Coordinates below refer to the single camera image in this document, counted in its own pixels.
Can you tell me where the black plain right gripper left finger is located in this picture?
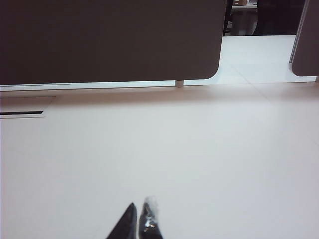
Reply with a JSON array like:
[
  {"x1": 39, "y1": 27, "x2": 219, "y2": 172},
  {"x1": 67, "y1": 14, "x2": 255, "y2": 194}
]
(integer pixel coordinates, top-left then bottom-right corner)
[{"x1": 105, "y1": 202, "x2": 138, "y2": 239}]

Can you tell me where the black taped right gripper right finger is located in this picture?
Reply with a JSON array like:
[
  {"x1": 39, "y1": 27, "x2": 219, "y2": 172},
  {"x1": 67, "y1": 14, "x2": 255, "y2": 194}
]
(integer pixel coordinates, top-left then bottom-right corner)
[{"x1": 138, "y1": 196, "x2": 164, "y2": 239}]

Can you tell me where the large grey-brown desk divider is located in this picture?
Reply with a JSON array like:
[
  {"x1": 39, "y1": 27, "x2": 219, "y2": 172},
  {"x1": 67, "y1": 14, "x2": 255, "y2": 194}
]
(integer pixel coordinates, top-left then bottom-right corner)
[{"x1": 0, "y1": 0, "x2": 228, "y2": 86}]

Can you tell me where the black office chair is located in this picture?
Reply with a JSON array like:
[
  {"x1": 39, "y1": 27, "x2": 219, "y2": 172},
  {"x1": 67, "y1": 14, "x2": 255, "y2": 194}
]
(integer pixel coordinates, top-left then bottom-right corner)
[{"x1": 223, "y1": 0, "x2": 306, "y2": 37}]

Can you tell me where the grey-brown divider with pale edge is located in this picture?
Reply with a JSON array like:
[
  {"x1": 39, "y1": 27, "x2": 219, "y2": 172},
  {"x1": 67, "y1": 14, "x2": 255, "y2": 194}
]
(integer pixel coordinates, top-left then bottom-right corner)
[{"x1": 289, "y1": 0, "x2": 319, "y2": 77}]

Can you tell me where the white desk cable flap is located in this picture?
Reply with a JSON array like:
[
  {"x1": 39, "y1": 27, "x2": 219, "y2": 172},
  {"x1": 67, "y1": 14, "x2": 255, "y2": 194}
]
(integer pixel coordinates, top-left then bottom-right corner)
[{"x1": 0, "y1": 95, "x2": 57, "y2": 120}]

